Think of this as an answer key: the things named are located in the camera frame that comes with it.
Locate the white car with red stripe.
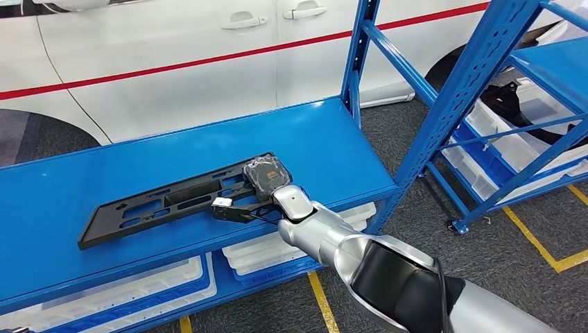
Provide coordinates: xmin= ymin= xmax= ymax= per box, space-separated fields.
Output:
xmin=0 ymin=0 xmax=588 ymax=147

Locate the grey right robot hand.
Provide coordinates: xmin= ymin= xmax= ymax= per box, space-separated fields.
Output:
xmin=242 ymin=155 xmax=293 ymax=203

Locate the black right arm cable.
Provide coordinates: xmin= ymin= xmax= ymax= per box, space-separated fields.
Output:
xmin=433 ymin=257 xmax=455 ymax=333

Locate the blue steel shelf rack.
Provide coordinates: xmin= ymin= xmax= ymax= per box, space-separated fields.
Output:
xmin=420 ymin=0 xmax=588 ymax=236
xmin=0 ymin=0 xmax=546 ymax=333

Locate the yellow floor tape square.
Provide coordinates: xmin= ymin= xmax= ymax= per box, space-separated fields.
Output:
xmin=501 ymin=183 xmax=588 ymax=274

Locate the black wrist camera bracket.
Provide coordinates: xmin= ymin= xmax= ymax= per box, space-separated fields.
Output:
xmin=210 ymin=202 xmax=282 ymax=226

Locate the black curved plastic part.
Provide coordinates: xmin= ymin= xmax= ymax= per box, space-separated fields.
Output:
xmin=480 ymin=81 xmax=588 ymax=149

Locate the black plastic licence plate frame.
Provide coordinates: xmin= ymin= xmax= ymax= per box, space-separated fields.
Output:
xmin=77 ymin=151 xmax=295 ymax=251

